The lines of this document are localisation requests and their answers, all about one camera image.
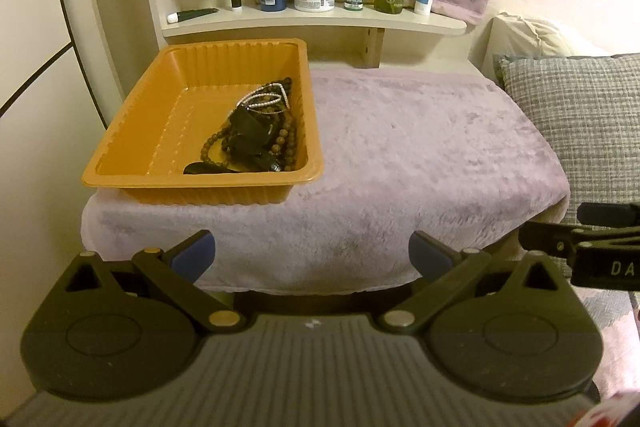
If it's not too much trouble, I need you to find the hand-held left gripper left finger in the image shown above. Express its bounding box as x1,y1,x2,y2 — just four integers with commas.
52,229,251,334

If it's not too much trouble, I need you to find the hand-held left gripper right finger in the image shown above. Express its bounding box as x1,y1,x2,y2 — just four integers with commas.
378,229,571,334

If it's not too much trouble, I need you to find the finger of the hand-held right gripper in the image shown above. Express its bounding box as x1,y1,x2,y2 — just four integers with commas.
517,221,640,253
577,202,640,226

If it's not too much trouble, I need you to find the orange plastic tray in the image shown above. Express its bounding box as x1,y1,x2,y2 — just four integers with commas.
81,38,325,206

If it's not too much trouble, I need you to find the black wristband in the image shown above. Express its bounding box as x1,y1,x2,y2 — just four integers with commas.
227,107,275,158

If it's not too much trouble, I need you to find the brown bead necklace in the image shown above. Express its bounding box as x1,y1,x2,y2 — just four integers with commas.
200,107,301,172

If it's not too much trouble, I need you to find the white pearl strand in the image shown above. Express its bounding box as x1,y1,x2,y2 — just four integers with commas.
235,84,293,110

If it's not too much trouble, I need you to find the grey checked pillow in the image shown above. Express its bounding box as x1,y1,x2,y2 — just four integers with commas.
492,53,640,228

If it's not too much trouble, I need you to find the cream pillow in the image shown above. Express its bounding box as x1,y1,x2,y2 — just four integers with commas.
482,13,611,82

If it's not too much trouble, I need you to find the dark green tube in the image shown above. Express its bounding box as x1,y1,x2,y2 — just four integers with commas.
167,8,220,24

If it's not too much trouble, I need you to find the white curved furniture panel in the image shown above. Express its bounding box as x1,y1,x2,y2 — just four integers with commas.
47,0,126,128

